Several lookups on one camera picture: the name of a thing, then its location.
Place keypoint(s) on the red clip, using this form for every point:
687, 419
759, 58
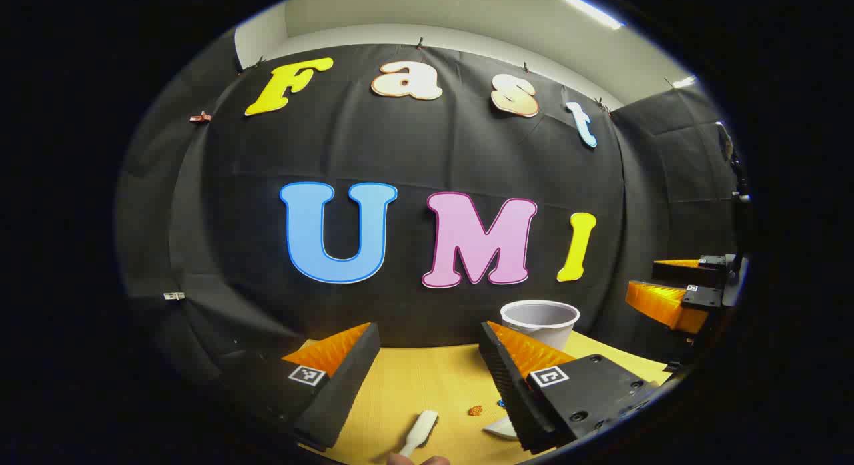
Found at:
200, 117

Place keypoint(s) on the wooden desktop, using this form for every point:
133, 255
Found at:
413, 378

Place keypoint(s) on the white clip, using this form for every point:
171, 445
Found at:
174, 295

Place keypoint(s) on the orange paper trash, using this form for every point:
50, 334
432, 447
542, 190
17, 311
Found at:
475, 410

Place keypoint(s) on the grey plastic dustpan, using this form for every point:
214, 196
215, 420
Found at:
502, 429

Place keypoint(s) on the small grey broom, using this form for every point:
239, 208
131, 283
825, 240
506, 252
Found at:
420, 430

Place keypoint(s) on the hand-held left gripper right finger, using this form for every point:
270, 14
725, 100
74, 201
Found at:
510, 391

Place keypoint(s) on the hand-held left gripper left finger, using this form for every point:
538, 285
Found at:
337, 385

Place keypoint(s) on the ceiling light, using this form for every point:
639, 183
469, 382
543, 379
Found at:
684, 83

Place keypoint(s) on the white ribbed garbage bin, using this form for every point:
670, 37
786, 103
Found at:
539, 323

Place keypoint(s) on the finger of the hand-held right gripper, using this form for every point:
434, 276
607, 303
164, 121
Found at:
687, 268
660, 305

